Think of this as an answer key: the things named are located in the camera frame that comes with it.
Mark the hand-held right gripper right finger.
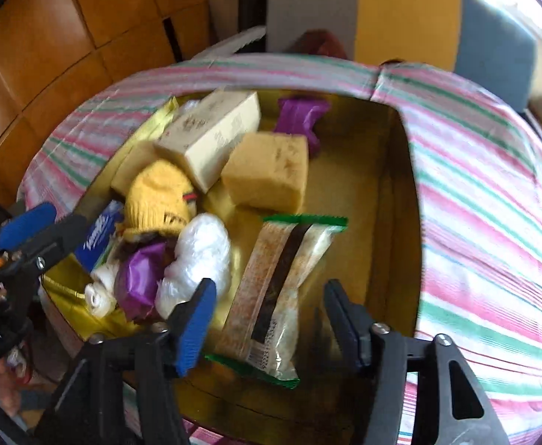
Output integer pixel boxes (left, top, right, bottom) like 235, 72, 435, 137
323, 279, 513, 445

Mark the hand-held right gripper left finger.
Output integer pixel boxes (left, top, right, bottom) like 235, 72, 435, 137
32, 278, 217, 445

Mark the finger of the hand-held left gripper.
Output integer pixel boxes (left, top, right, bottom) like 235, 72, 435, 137
0, 202, 57, 260
2, 213, 96, 283

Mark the small white plastic wad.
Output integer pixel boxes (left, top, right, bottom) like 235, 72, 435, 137
84, 260, 121, 318

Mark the white plastic bag wad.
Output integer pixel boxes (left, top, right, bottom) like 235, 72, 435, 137
155, 213, 232, 320

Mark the purple snack packet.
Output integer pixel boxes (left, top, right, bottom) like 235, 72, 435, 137
273, 96, 332, 156
113, 241, 175, 322

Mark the green-edged wafer packet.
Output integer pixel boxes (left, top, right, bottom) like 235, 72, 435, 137
205, 213, 348, 389

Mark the gold metal tin box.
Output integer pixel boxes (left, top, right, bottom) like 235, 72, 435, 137
39, 86, 424, 441

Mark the yellow snack packet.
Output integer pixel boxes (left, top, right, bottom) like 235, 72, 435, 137
127, 97, 180, 144

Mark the yellow sponge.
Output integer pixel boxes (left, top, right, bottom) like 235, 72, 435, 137
221, 132, 310, 214

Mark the cream cardboard box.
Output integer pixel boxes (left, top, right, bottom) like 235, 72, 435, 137
154, 90, 261, 194

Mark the striped tablecloth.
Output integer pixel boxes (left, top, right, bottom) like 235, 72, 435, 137
18, 53, 542, 445

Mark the dark red cloth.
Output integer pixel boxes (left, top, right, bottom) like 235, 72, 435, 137
293, 29, 348, 59

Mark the grey yellow blue chair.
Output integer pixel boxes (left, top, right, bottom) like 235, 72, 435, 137
192, 0, 538, 112

